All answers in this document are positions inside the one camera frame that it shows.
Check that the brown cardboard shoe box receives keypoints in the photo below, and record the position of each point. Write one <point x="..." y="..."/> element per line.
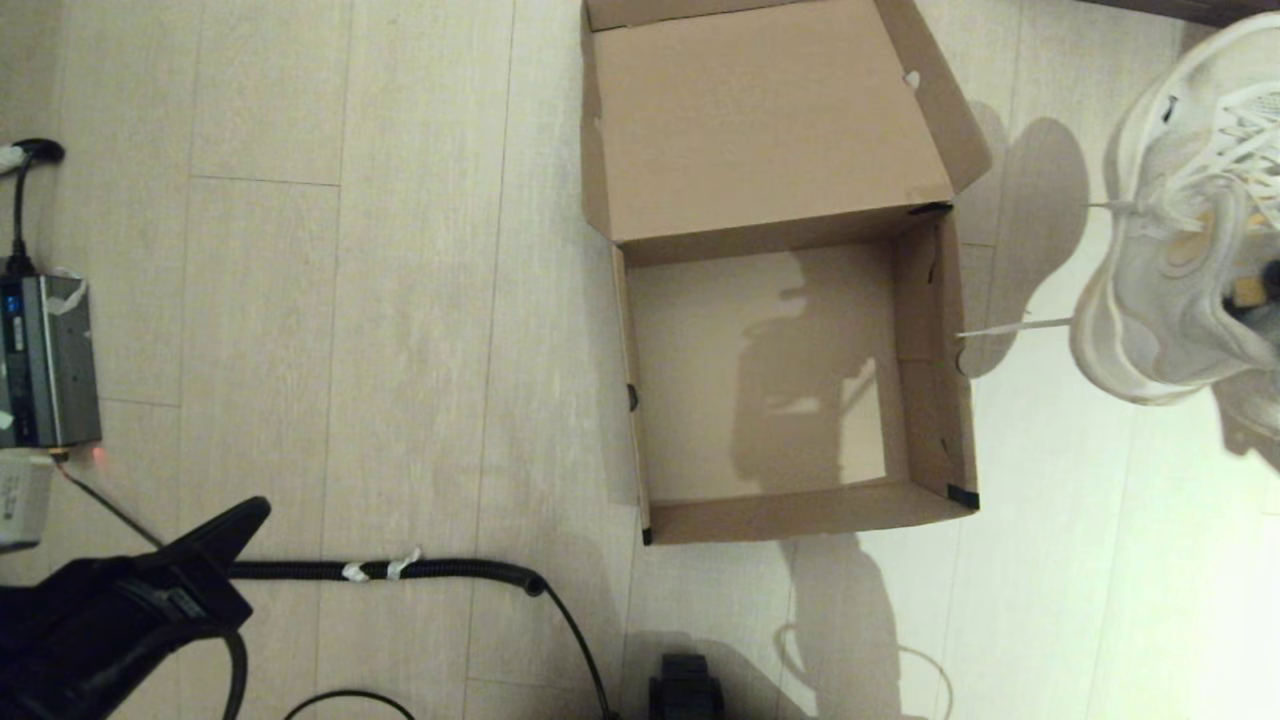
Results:
<point x="760" y="120"/>

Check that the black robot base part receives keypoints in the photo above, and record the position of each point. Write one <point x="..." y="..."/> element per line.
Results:
<point x="686" y="690"/>

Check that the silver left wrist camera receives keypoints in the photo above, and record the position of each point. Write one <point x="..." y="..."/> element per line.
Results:
<point x="22" y="500"/>

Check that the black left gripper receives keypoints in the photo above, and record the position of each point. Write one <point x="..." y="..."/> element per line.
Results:
<point x="120" y="610"/>

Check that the dark wooden furniture edge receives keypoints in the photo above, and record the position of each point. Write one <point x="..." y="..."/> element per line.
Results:
<point x="1150" y="8"/>

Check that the grey metal power supply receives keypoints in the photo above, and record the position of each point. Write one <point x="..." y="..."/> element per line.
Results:
<point x="50" y="360"/>

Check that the white tape strip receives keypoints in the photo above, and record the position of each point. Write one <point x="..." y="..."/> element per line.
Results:
<point x="402" y="563"/>
<point x="353" y="573"/>

